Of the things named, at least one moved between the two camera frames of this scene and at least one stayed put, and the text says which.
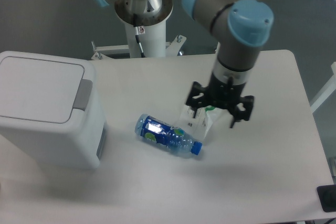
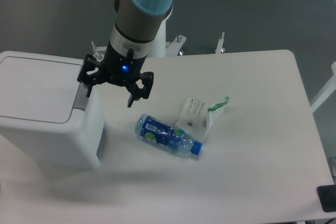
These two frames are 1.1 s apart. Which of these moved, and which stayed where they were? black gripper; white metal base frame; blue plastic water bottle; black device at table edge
Moved: black gripper
Stayed: white metal base frame; blue plastic water bottle; black device at table edge
